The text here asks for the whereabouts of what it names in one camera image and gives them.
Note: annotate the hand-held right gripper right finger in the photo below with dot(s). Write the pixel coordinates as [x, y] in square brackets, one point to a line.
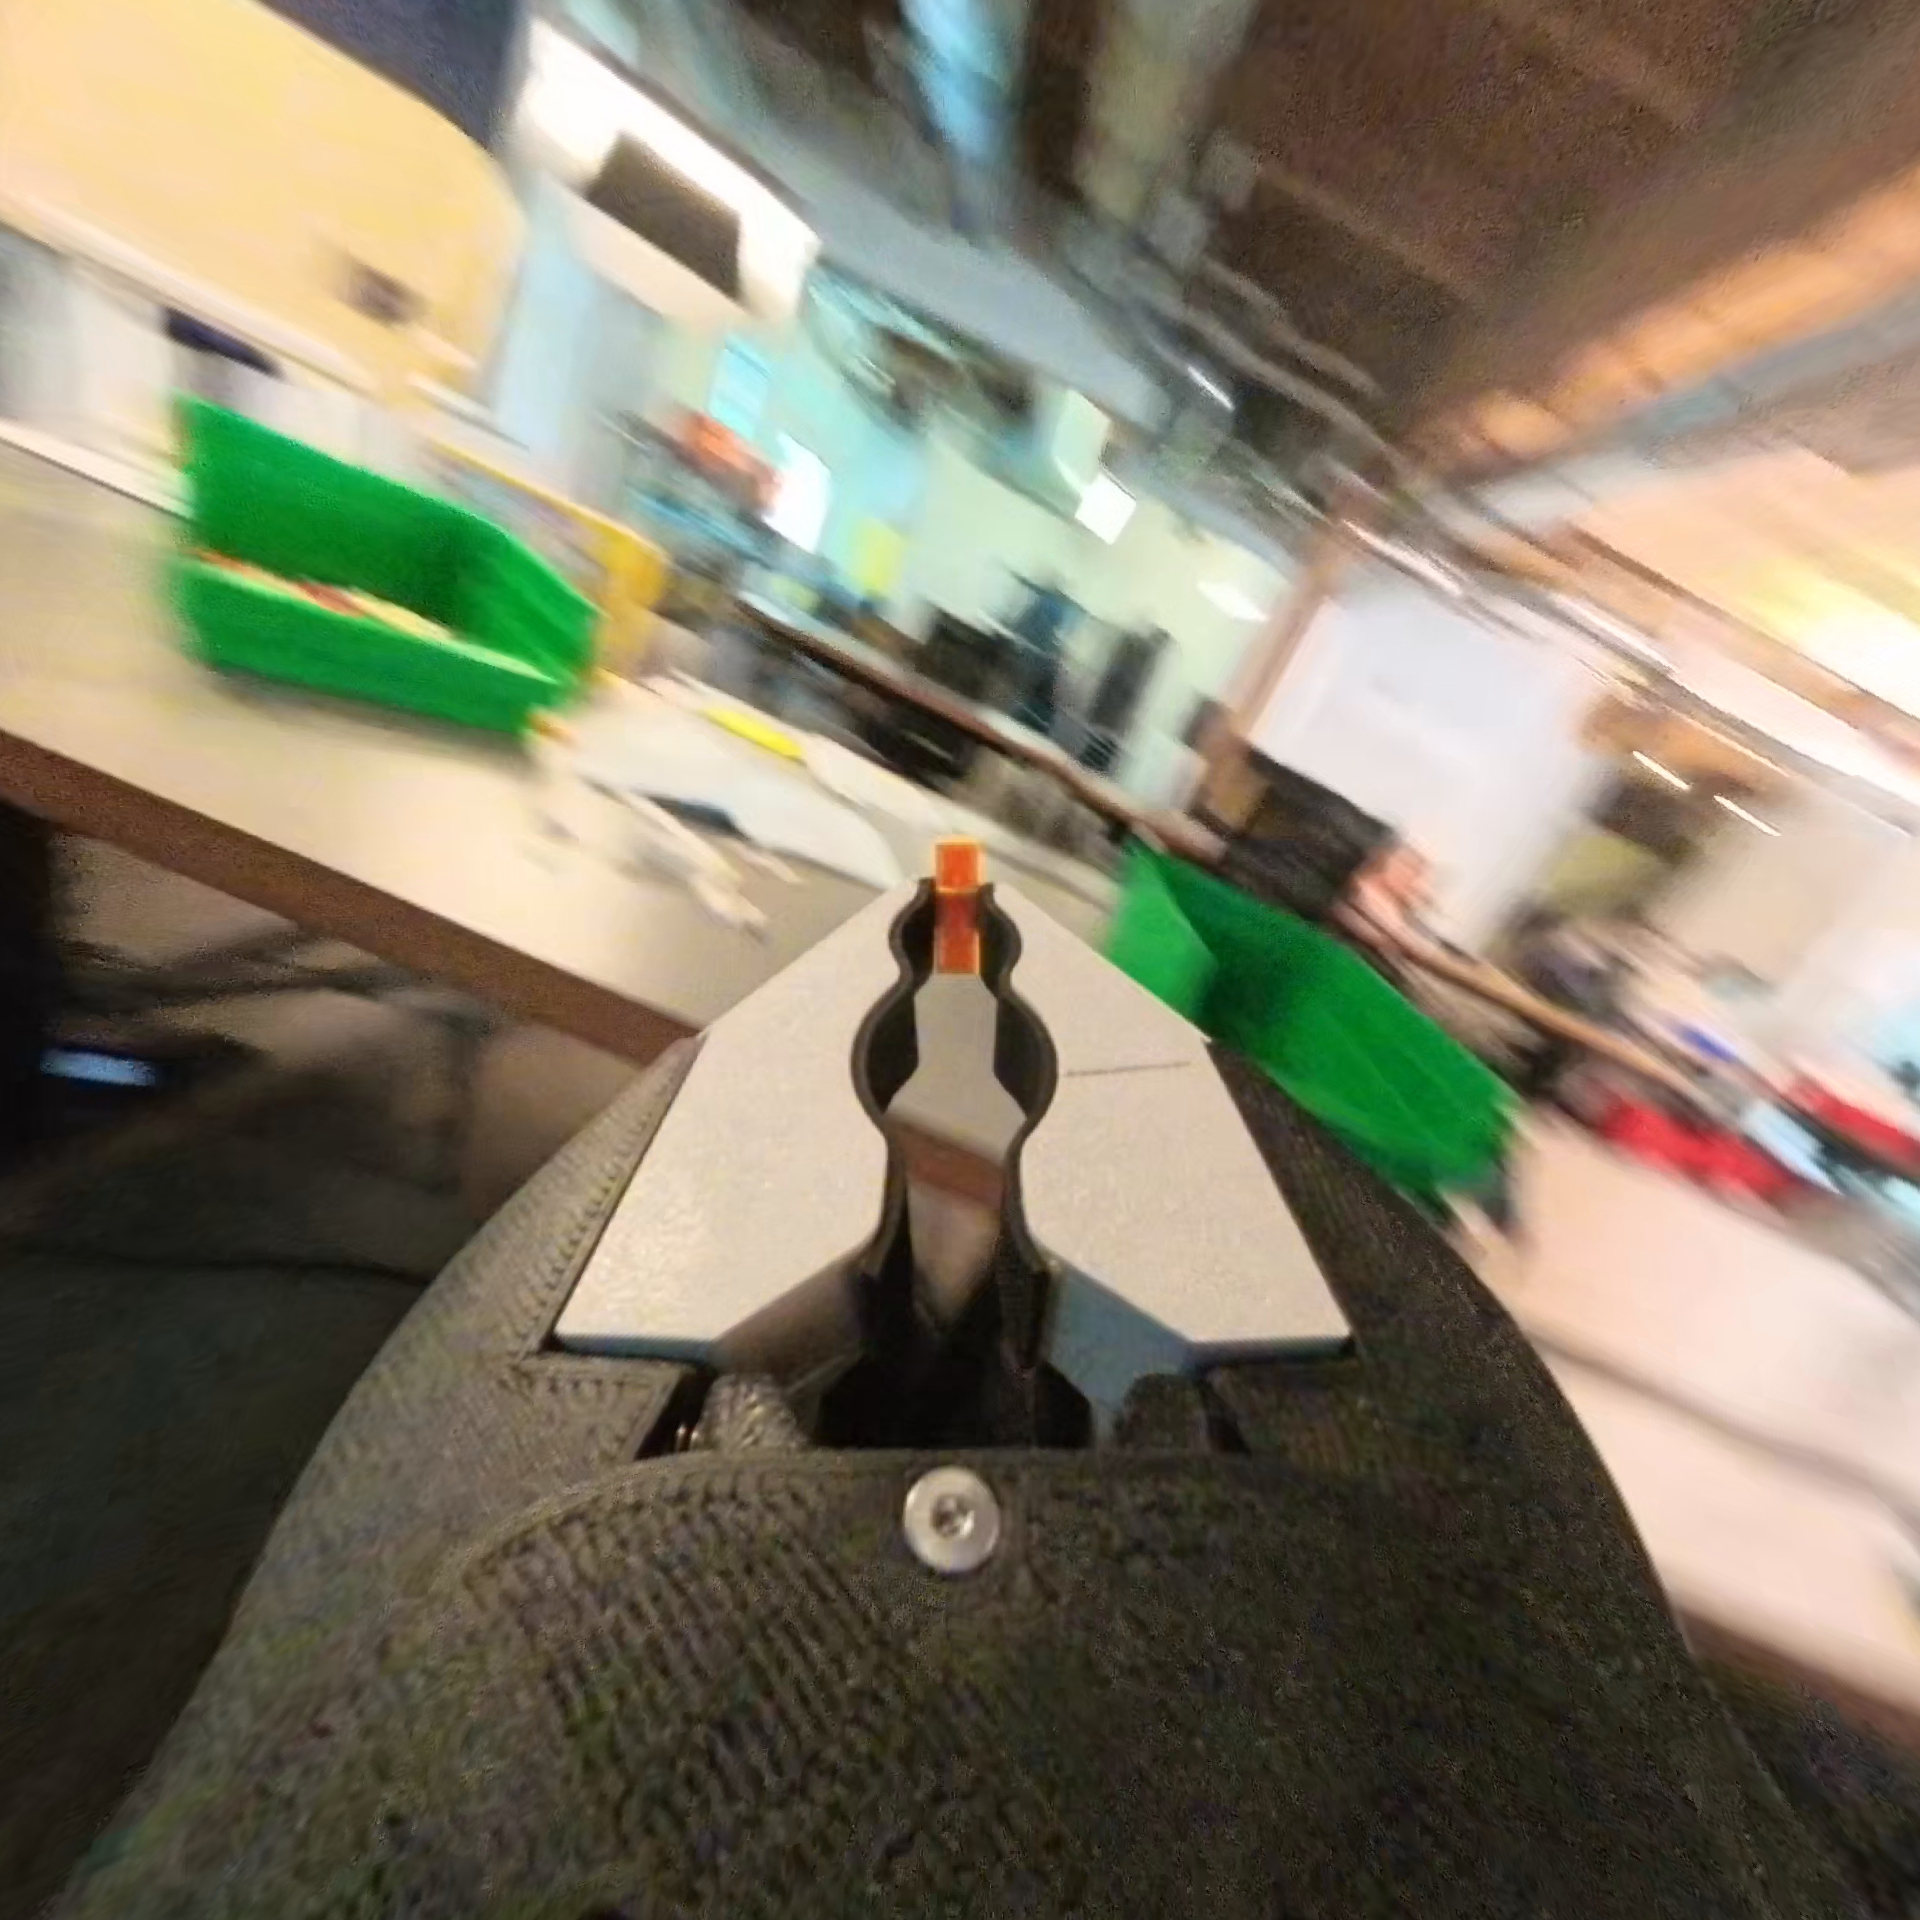
[1185, 1200]

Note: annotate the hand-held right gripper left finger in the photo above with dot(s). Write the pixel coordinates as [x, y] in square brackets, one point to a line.
[721, 1200]

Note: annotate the small orange lego brick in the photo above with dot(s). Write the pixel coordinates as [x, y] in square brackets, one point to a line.
[956, 930]

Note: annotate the green plastic parts bin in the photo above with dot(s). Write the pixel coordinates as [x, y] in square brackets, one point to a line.
[376, 662]

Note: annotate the yellow lego set box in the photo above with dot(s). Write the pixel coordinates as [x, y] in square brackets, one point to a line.
[638, 578]

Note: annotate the green bin near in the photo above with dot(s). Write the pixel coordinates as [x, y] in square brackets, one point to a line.
[1320, 1035]

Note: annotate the open instruction booklet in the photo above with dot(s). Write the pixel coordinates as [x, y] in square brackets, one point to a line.
[721, 818]

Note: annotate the yellow sticky note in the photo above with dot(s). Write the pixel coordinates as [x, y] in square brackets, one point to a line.
[743, 728]

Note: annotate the studio light panel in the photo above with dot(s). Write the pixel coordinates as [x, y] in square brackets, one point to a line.
[660, 211]

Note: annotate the wooden board with label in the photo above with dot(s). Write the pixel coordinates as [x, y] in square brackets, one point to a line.
[224, 182]

